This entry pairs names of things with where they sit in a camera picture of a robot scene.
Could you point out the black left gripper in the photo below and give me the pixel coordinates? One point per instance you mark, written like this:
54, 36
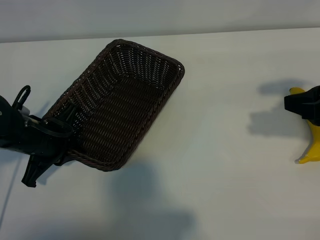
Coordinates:
42, 142

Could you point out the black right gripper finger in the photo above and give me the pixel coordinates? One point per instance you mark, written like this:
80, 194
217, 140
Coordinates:
312, 112
303, 98

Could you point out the yellow banana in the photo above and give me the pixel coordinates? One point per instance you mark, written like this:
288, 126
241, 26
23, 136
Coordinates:
313, 150

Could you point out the dark brown woven basket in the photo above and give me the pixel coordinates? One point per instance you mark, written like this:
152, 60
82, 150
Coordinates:
125, 105

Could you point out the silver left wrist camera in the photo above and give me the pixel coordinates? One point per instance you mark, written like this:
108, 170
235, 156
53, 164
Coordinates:
25, 110

